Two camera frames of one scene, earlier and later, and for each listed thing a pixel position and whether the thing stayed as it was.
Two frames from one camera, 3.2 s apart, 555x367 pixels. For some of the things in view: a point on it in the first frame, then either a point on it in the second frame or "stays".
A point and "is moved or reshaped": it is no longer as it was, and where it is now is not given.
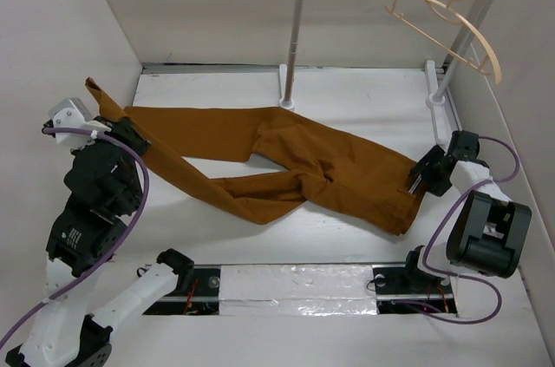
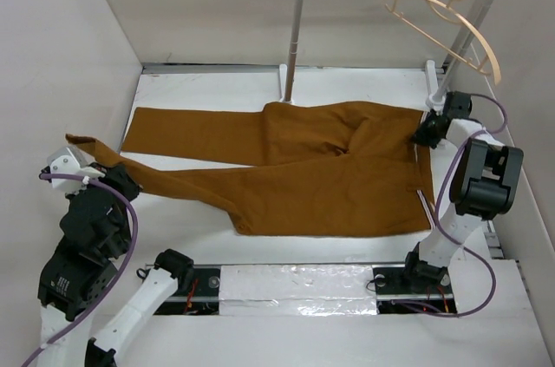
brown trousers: [288, 164] is moved or reshaped
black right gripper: [424, 167] -> [421, 137]
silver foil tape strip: [297, 290] stays
